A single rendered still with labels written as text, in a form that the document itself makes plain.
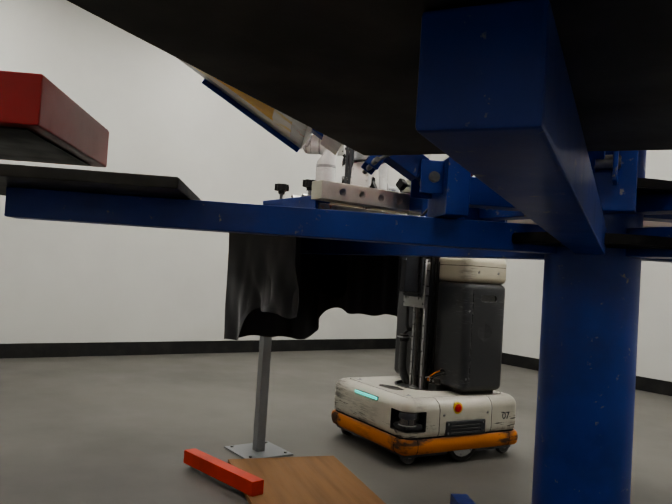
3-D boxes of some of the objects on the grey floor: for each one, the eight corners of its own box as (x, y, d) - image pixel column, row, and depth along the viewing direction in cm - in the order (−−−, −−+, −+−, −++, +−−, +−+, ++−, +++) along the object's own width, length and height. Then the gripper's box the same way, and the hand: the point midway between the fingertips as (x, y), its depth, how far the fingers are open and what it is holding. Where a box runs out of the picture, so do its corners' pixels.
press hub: (440, 633, 145) (474, 42, 149) (549, 591, 168) (575, 80, 172) (605, 746, 112) (641, -14, 116) (711, 674, 136) (739, 43, 140)
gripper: (340, 159, 216) (337, 213, 216) (372, 154, 203) (369, 211, 202) (358, 163, 221) (355, 215, 220) (390, 157, 207) (387, 214, 207)
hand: (362, 208), depth 211 cm, fingers open, 4 cm apart
